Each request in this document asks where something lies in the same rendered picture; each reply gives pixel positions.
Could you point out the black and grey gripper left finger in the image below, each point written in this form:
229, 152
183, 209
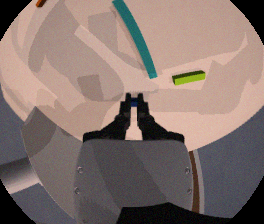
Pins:
116, 129

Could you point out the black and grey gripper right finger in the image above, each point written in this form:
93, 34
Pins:
148, 126

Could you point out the turquoise rod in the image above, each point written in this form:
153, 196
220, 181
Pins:
137, 36

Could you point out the orange rod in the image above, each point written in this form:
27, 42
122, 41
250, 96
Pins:
40, 3

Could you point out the lime green rod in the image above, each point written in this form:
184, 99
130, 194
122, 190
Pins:
188, 77

